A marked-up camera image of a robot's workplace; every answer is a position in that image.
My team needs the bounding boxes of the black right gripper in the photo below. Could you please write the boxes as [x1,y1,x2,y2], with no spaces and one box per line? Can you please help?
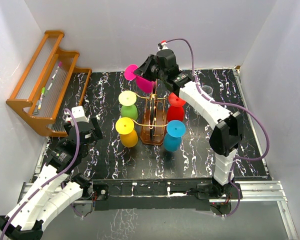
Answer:
[134,55,167,83]

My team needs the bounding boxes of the magenta wine glass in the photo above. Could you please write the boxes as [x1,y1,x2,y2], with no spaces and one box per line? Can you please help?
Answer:
[124,64,155,94]

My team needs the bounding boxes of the gold wire wine glass rack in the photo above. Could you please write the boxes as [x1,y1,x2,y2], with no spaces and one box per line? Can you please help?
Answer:
[136,82,168,146]

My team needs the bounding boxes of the clear wine glass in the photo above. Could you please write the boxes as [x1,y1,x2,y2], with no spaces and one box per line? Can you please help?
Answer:
[193,84,214,115]

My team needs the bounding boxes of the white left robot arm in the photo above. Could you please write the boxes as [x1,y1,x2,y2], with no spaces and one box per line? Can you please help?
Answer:
[0,117,103,240]

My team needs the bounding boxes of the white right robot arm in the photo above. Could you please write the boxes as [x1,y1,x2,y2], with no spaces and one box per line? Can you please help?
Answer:
[128,49,243,199]

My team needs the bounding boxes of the green wine glass cream base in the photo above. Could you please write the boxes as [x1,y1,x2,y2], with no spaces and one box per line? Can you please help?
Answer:
[118,90,138,121]

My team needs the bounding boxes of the orange wine glass yellow base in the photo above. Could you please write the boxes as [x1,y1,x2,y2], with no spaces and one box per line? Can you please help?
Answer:
[115,117,139,148]

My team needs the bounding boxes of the red wine glass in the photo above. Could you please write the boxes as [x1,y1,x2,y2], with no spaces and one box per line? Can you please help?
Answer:
[167,93,186,122]

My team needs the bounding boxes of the wooden tiered shelf rack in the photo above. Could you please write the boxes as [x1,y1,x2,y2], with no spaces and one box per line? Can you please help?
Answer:
[6,30,92,137]

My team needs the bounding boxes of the blue wine glass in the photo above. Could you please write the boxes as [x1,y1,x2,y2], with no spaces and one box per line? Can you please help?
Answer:
[163,120,186,152]

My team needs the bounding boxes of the green capped marker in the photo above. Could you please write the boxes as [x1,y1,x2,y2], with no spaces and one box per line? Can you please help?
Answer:
[37,87,46,110]

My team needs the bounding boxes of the purple capped marker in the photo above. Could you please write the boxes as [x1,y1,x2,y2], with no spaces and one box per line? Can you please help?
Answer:
[51,61,63,81]

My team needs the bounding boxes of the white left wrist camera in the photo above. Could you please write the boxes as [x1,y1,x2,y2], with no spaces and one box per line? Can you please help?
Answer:
[64,105,89,126]

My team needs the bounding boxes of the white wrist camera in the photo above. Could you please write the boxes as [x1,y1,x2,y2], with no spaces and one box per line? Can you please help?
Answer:
[157,40,169,51]
[64,105,89,126]

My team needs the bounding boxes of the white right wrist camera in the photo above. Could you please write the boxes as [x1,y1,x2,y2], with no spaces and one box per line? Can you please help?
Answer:
[157,40,169,51]

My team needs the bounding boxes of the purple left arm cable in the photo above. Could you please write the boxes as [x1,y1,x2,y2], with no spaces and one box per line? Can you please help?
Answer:
[0,112,94,240]

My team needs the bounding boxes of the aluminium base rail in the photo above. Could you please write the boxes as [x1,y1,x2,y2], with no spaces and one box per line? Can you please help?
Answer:
[9,180,299,240]

